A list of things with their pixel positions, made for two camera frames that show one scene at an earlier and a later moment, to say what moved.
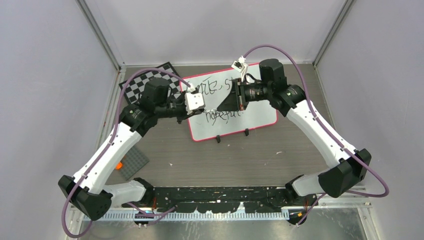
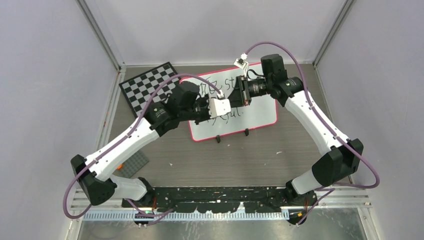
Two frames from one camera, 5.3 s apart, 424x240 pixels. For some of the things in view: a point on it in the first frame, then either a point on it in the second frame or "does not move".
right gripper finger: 231,102 does not move
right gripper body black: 251,92 does not move
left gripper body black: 176,109 to 201,109
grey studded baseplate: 132,162 does not move
